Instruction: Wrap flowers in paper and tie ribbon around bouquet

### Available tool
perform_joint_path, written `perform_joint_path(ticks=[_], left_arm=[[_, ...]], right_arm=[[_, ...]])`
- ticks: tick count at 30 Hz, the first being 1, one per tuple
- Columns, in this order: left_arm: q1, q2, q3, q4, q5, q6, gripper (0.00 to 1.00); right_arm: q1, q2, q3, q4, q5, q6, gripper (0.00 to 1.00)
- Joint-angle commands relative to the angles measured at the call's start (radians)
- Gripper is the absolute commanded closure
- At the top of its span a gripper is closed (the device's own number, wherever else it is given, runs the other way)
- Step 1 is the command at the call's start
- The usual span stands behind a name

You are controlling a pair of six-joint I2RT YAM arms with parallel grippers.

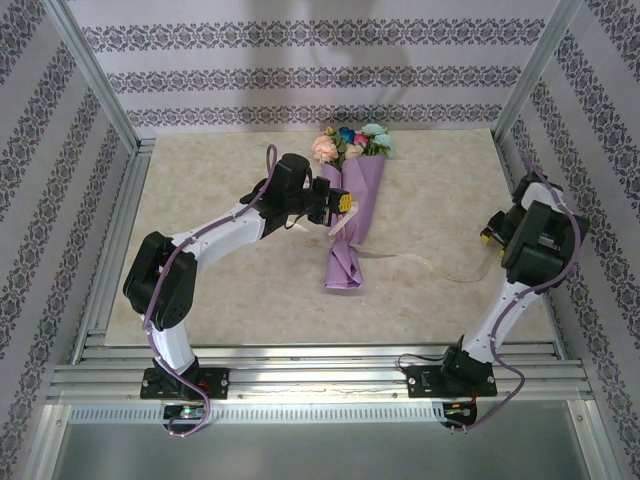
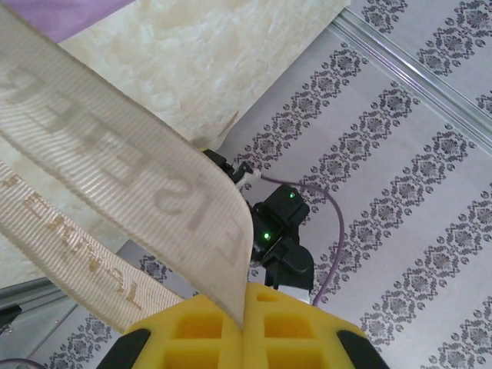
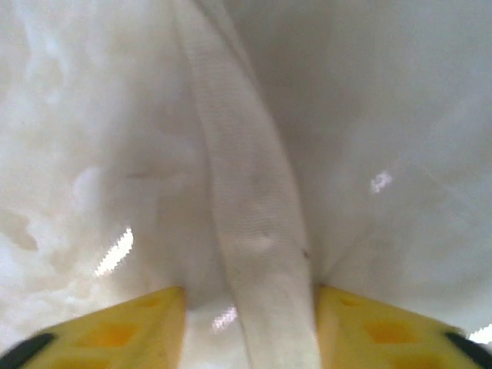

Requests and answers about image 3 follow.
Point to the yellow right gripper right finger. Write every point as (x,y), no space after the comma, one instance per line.
(384,338)

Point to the cream printed ribbon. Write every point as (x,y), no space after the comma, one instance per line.
(253,192)

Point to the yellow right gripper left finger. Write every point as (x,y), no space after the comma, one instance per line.
(115,338)

